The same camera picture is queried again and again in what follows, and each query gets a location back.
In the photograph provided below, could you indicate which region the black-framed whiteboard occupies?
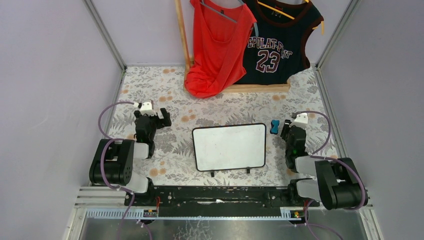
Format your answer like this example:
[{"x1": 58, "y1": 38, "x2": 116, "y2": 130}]
[{"x1": 191, "y1": 123, "x2": 267, "y2": 177}]

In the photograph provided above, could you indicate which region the blue bone-shaped eraser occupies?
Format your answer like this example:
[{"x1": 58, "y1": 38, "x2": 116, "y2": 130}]
[{"x1": 269, "y1": 119, "x2": 280, "y2": 135}]

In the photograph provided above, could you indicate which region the floral tablecloth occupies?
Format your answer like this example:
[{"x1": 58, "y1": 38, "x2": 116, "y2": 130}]
[{"x1": 102, "y1": 66, "x2": 338, "y2": 186}]

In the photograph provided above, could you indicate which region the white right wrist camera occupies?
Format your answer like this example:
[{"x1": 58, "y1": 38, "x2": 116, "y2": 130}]
[{"x1": 290, "y1": 112, "x2": 309, "y2": 130}]

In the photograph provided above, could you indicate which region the wooden clothes rack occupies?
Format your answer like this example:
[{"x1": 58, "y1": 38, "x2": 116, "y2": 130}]
[{"x1": 174, "y1": 0, "x2": 292, "y2": 94}]

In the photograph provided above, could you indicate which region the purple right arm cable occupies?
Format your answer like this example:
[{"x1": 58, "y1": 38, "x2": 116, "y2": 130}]
[{"x1": 293, "y1": 110, "x2": 368, "y2": 240}]

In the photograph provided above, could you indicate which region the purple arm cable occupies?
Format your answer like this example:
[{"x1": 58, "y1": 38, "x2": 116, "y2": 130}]
[
  {"x1": 293, "y1": 110, "x2": 368, "y2": 240},
  {"x1": 97, "y1": 100, "x2": 140, "y2": 240}
]

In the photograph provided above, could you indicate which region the red tank top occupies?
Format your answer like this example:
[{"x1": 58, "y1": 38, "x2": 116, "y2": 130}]
[{"x1": 184, "y1": 0, "x2": 258, "y2": 99}]

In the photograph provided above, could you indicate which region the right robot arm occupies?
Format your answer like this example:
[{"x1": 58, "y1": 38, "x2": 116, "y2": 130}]
[{"x1": 280, "y1": 120, "x2": 369, "y2": 210}]

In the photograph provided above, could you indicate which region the black number 23 jersey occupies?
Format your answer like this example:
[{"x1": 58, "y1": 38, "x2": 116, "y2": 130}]
[{"x1": 237, "y1": 0, "x2": 324, "y2": 85}]

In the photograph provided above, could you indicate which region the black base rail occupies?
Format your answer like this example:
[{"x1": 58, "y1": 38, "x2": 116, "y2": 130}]
[{"x1": 124, "y1": 185, "x2": 307, "y2": 218}]

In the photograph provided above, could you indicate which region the yellow clothes hanger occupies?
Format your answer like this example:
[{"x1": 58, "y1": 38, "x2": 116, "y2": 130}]
[{"x1": 256, "y1": 0, "x2": 325, "y2": 36}]

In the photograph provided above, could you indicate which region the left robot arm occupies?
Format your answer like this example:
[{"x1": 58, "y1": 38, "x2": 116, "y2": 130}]
[{"x1": 88, "y1": 108, "x2": 172, "y2": 194}]

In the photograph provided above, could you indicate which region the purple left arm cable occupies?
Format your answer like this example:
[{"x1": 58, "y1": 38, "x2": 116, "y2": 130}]
[{"x1": 97, "y1": 100, "x2": 140, "y2": 240}]

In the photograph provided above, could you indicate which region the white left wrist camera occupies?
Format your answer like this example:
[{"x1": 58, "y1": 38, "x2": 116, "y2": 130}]
[{"x1": 138, "y1": 100, "x2": 157, "y2": 117}]

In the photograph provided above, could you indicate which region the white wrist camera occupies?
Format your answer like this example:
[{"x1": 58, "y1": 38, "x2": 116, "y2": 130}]
[
  {"x1": 138, "y1": 100, "x2": 157, "y2": 117},
  {"x1": 290, "y1": 112, "x2": 309, "y2": 130}
]

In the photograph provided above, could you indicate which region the grey clothes hanger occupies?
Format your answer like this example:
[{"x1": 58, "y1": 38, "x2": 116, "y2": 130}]
[{"x1": 200, "y1": 0, "x2": 259, "y2": 37}]

